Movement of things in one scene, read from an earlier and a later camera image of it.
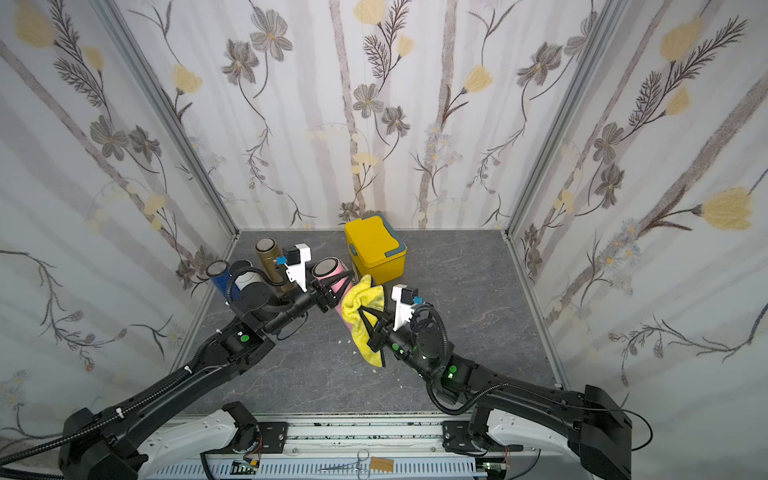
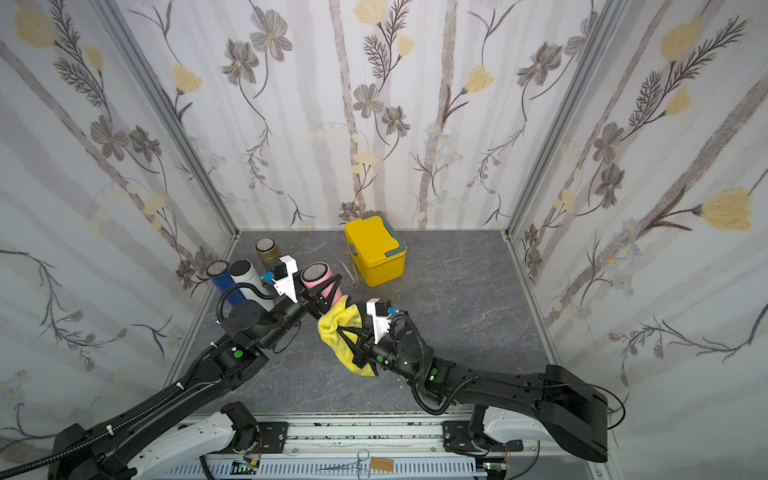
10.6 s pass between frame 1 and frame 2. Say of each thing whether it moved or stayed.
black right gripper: moved
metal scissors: stayed
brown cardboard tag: stayed
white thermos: stayed
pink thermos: moved
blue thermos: stayed
